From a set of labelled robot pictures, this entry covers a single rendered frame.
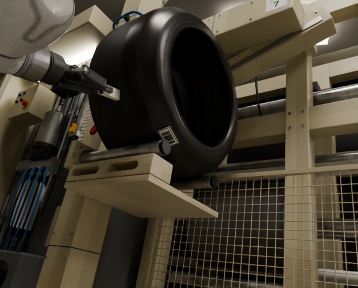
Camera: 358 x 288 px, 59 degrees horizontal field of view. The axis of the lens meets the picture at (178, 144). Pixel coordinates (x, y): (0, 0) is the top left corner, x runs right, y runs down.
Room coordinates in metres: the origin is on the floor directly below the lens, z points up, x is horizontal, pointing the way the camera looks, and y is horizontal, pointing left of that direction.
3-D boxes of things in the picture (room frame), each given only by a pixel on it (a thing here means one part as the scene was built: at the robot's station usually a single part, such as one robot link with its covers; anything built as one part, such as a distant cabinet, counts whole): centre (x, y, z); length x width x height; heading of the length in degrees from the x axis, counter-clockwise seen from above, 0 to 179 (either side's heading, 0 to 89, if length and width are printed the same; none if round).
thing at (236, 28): (1.18, -0.20, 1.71); 0.61 x 0.25 x 0.15; 51
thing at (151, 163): (0.92, 0.17, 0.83); 0.36 x 0.09 x 0.06; 51
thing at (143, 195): (1.03, 0.08, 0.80); 0.37 x 0.36 x 0.02; 141
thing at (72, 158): (1.14, 0.22, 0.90); 0.40 x 0.03 x 0.10; 141
